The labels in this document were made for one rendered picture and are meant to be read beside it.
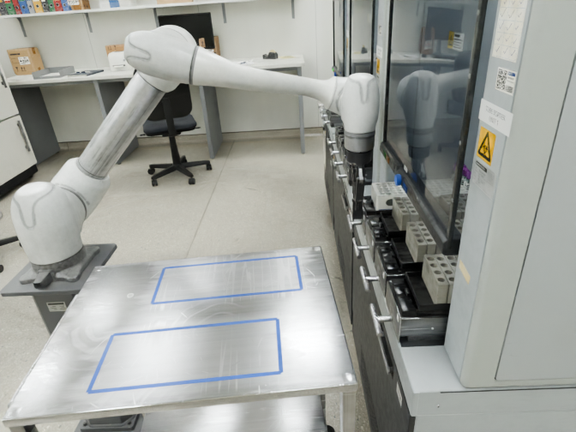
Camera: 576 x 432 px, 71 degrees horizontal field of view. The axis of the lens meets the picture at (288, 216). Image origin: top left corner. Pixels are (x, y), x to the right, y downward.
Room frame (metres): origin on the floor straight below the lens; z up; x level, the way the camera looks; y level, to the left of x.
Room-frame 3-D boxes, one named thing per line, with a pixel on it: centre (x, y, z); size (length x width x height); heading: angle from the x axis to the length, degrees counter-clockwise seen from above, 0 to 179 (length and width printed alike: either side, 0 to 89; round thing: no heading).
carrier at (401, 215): (1.01, -0.32, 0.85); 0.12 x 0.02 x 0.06; 178
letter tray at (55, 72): (4.30, 2.21, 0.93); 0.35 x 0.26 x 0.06; 2
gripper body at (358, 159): (1.17, -0.23, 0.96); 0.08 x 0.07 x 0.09; 178
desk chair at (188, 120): (3.67, 0.99, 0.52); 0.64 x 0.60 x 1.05; 18
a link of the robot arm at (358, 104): (1.18, -0.23, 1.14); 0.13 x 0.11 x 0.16; 1
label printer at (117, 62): (4.42, 1.58, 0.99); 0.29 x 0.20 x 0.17; 6
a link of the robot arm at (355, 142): (1.17, -0.23, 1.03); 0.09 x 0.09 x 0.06
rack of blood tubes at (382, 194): (1.16, -0.42, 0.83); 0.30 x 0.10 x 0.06; 88
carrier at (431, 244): (0.86, -0.34, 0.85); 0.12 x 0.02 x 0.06; 177
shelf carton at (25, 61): (4.64, 2.63, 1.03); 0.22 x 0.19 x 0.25; 88
